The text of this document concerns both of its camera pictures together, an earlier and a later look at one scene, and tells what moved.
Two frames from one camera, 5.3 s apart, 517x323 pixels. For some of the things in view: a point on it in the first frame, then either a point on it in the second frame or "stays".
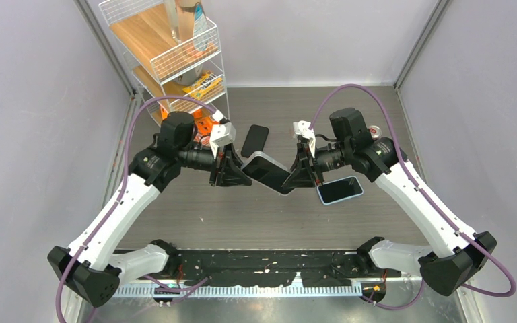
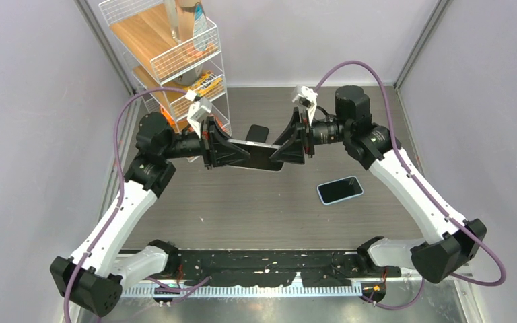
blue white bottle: [200, 38] stays
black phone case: [255, 140] stays
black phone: [268, 171] → [260, 156]
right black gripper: [306, 173] → [292, 150]
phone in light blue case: [339, 190] stays
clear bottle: [171, 8] stays
